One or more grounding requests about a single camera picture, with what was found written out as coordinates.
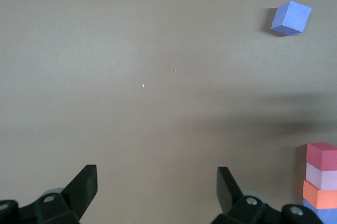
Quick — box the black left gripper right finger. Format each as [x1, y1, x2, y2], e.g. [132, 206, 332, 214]
[212, 166, 283, 224]

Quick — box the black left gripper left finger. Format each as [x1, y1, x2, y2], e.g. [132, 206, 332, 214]
[17, 165, 98, 224]

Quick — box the orange foam block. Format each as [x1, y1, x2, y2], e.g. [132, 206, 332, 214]
[302, 179, 337, 210]

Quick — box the pink foam block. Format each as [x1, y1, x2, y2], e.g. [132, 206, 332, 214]
[305, 162, 337, 191]

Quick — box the dark purple foam block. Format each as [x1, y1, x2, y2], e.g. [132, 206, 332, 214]
[302, 198, 337, 224]

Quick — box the red foam block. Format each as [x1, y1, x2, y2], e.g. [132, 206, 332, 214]
[306, 142, 337, 171]

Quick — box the light purple foam block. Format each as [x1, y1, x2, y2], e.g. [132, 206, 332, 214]
[270, 0, 313, 37]

